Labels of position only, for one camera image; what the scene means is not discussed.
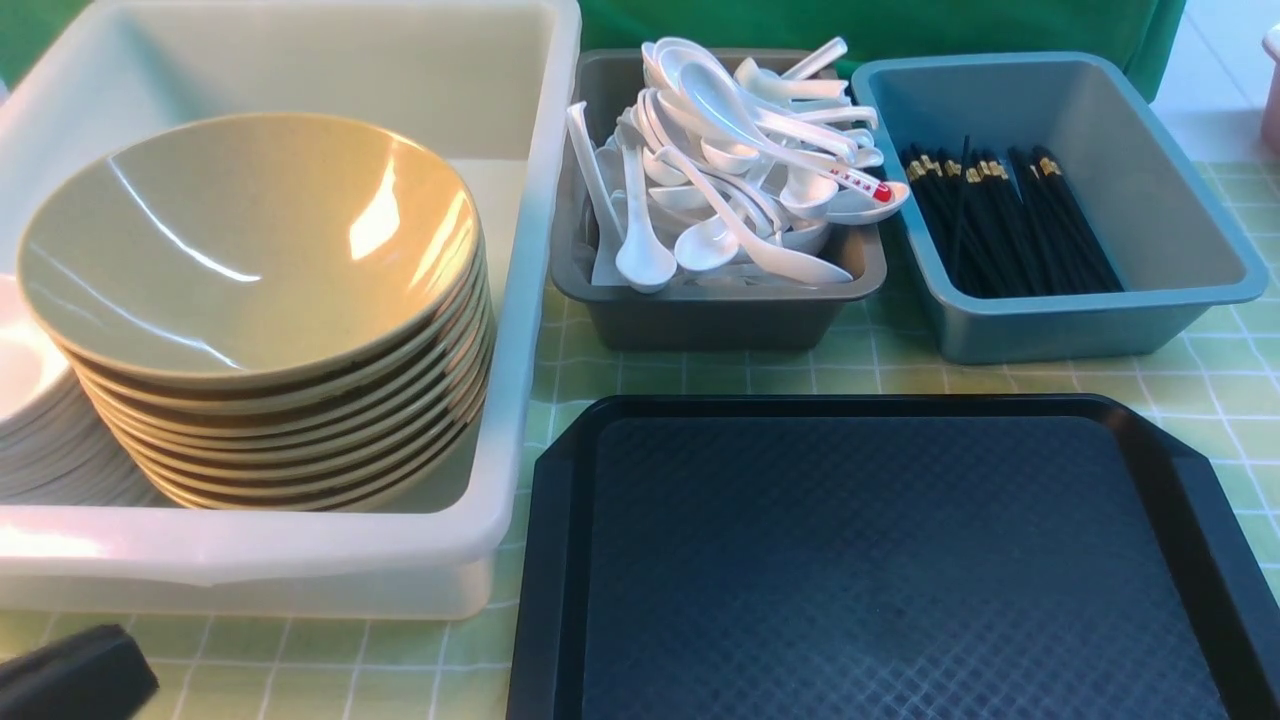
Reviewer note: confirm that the green checkered tablecloth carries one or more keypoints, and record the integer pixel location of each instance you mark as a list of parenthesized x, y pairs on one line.
[(1215, 388)]

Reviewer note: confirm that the black serving tray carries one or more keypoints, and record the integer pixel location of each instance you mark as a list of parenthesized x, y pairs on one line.
[(885, 557)]

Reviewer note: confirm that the blue chopstick bin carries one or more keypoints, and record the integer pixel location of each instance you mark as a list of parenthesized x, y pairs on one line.
[(1173, 244)]

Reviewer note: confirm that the stack of white plates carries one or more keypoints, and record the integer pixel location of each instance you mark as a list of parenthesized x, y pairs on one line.
[(55, 449)]

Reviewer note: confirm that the bundle of black chopsticks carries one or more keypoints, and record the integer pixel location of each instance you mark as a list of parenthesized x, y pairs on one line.
[(1007, 226)]

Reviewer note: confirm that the stack of tan bowls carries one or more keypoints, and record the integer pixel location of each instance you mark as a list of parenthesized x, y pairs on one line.
[(349, 443)]

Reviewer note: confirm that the tan noodle bowl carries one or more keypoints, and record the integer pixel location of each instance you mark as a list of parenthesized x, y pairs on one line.
[(251, 250)]

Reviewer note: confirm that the large white plastic bin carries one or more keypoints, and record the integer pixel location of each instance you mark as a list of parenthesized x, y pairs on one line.
[(485, 84)]

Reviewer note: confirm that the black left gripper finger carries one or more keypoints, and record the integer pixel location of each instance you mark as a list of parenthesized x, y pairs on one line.
[(98, 673)]

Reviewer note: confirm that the pile of white spoons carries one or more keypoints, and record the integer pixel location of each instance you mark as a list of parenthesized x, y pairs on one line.
[(725, 176)]

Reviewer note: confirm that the grey spoon bin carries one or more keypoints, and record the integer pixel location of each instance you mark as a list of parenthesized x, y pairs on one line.
[(767, 317)]

